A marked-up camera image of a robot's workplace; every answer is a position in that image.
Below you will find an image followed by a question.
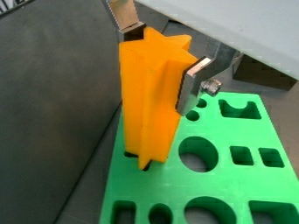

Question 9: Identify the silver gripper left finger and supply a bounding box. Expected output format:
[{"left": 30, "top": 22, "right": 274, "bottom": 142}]
[{"left": 105, "top": 0, "right": 146, "bottom": 42}]

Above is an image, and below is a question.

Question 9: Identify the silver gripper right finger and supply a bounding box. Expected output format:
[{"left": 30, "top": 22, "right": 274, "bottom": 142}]
[{"left": 175, "top": 38, "right": 244, "bottom": 116}]

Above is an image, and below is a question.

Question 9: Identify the yellow star prism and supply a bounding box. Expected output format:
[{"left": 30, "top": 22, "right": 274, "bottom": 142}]
[{"left": 119, "top": 27, "right": 197, "bottom": 169}]

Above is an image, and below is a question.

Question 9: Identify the green shape sorting board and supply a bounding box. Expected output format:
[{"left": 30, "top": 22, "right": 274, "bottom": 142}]
[{"left": 99, "top": 93, "right": 299, "bottom": 224}]

